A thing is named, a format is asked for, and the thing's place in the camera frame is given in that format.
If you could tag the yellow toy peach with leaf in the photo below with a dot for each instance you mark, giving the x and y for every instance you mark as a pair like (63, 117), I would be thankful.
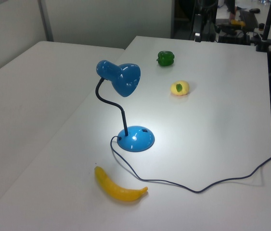
(183, 89)

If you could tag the black pole with clamp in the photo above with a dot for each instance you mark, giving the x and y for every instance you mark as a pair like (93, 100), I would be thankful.
(267, 24)

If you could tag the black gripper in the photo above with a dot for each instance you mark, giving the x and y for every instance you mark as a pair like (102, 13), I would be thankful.
(197, 22)

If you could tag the black keyboard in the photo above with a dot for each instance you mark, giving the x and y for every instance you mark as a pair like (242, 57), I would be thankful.
(249, 18)

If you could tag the black equipment block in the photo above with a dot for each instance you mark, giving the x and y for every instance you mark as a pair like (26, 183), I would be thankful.
(234, 37)

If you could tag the grey partition post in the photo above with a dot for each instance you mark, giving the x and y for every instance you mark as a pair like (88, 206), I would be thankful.
(45, 20)

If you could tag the blue desk lamp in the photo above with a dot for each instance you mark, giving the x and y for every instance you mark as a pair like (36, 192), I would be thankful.
(135, 140)

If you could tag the yellow object on desk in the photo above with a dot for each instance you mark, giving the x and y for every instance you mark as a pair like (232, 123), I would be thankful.
(237, 22)

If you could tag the green toy bell pepper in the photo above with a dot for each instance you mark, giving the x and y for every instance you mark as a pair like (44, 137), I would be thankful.
(166, 59)

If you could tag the black computer mouse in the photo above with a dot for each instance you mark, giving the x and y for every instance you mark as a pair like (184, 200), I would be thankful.
(254, 10)

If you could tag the yellow toy banana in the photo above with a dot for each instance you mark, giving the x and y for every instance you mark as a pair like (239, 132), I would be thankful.
(118, 190)

